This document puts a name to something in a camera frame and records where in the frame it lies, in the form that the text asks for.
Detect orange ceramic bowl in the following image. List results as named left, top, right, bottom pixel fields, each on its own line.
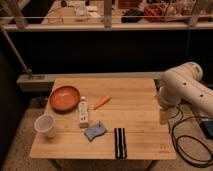
left=49, top=86, right=80, bottom=112

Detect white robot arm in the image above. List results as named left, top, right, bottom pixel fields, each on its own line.
left=157, top=62, right=213, bottom=124

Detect black box on floor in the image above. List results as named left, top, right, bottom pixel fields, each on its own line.
left=200, top=121, right=213, bottom=140

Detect black white striped cloth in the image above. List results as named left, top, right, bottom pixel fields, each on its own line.
left=114, top=128, right=127, bottom=159

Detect orange carrot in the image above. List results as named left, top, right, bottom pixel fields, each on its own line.
left=93, top=96, right=111, bottom=110

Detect blue sponge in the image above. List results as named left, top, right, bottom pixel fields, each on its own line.
left=84, top=121, right=107, bottom=141

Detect wooden table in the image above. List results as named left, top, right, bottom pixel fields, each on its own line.
left=30, top=78, right=176, bottom=160

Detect red basket on shelf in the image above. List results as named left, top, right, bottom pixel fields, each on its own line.
left=144, top=3, right=183, bottom=22

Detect black object on shelf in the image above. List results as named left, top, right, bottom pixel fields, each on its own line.
left=121, top=9, right=143, bottom=23

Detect white plastic cup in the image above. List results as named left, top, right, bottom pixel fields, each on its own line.
left=34, top=115, right=55, bottom=138

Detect grey metal ledge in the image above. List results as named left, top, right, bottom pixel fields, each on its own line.
left=16, top=72, right=161, bottom=92

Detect diagonal metal rod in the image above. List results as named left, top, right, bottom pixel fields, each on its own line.
left=0, top=26, right=32, bottom=77

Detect black floor cable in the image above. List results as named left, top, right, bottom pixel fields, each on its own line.
left=168, top=104, right=213, bottom=169

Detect upper shelf rail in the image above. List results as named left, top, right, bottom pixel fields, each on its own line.
left=0, top=0, right=213, bottom=33

